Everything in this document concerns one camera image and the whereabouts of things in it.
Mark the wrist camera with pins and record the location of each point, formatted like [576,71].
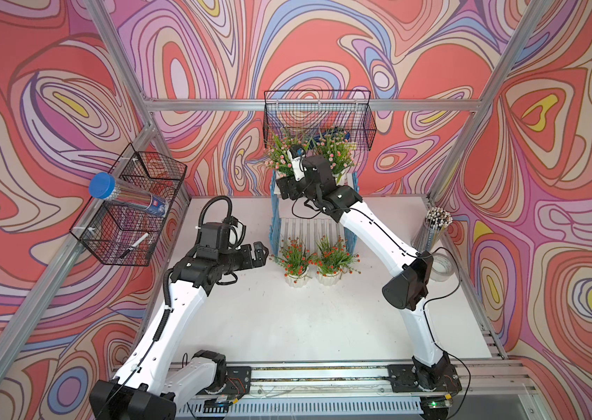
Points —
[297,155]
[237,231]

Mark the blue capped clear tube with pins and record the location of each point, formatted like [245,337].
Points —
[106,187]

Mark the clear tape roll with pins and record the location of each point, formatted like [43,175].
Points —
[443,268]

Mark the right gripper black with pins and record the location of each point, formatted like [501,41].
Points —
[292,184]

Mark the white pen in basket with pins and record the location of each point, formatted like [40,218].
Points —
[133,246]

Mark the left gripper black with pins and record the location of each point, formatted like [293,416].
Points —
[259,258]

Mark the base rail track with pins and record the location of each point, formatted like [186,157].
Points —
[374,389]

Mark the back wire basket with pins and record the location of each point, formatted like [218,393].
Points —
[313,113]

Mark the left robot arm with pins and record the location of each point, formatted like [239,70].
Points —
[143,388]

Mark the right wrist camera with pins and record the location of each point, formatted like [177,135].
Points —
[297,155]

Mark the pencil holder with pencils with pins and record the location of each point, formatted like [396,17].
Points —
[431,229]

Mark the pink flower potted plant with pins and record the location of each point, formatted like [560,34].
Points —
[335,146]
[278,159]

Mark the left wire basket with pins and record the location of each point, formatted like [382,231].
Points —
[112,228]

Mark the red flower potted plant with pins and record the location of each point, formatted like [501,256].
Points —
[333,260]
[295,259]

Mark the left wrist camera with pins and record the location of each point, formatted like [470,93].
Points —
[237,231]

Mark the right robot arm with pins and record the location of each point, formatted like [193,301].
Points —
[410,269]

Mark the wire basket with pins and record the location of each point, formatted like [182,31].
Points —
[112,228]
[313,113]

